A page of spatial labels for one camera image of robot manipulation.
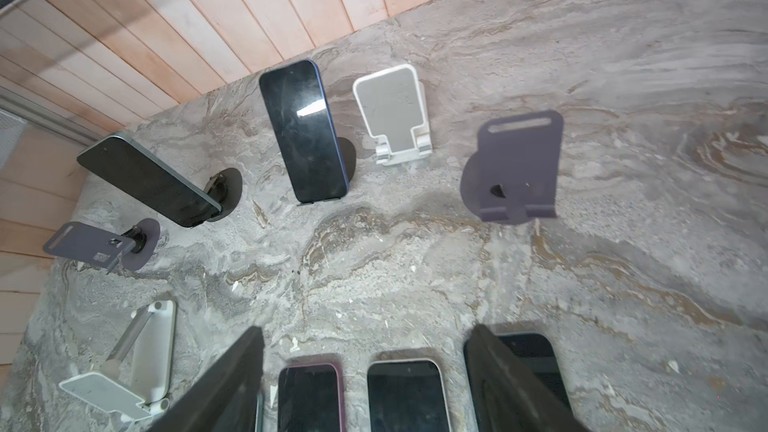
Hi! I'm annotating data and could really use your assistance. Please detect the white wire mesh shelf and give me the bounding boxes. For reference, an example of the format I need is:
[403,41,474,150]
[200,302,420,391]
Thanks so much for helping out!
[0,110,27,170]

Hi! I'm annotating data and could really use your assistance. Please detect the blue phone reflective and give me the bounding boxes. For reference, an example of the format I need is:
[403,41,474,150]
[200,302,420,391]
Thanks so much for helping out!
[259,59,349,204]

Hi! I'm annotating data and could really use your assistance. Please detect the purple round phone stand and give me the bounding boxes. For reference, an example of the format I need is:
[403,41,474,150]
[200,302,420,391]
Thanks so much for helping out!
[460,110,564,225]

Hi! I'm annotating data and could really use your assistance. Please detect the purple phone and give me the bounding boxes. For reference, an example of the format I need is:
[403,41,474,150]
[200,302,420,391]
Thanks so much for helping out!
[277,363,345,432]

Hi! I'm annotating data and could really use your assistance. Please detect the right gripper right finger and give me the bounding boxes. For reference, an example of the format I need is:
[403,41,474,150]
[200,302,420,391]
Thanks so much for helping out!
[463,325,587,432]

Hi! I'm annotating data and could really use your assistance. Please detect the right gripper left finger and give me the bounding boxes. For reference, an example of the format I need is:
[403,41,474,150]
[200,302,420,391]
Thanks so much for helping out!
[149,326,264,431]

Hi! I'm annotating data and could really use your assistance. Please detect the black phone round stand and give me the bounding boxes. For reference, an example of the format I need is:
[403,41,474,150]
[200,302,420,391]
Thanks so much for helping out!
[498,332,572,410]

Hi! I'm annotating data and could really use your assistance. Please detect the grey round stand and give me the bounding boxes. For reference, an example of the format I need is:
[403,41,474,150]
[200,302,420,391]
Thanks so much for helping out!
[43,218,161,272]

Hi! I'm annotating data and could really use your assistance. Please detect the white phone stand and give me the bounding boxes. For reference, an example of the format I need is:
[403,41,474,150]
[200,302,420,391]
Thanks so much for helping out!
[353,64,433,166]
[59,300,177,423]

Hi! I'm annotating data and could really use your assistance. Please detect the dark stand behind back-left phone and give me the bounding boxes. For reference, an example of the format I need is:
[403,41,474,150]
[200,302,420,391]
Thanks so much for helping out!
[204,167,243,222]

